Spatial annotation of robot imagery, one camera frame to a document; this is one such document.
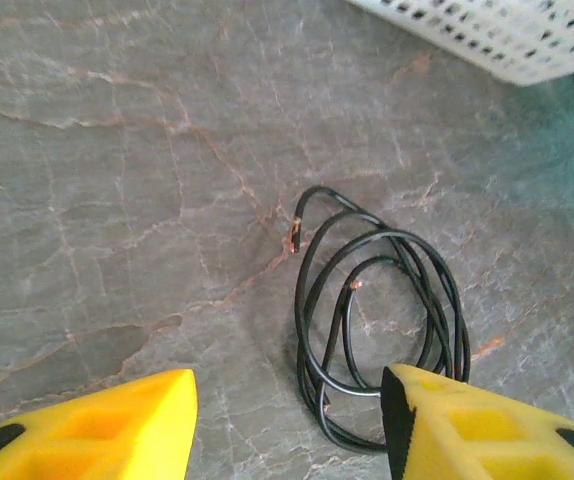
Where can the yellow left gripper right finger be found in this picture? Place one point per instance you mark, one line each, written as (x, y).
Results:
(492, 435)

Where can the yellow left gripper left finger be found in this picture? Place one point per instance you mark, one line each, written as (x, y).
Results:
(92, 435)

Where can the white plastic basket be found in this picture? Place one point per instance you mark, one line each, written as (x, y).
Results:
(492, 30)

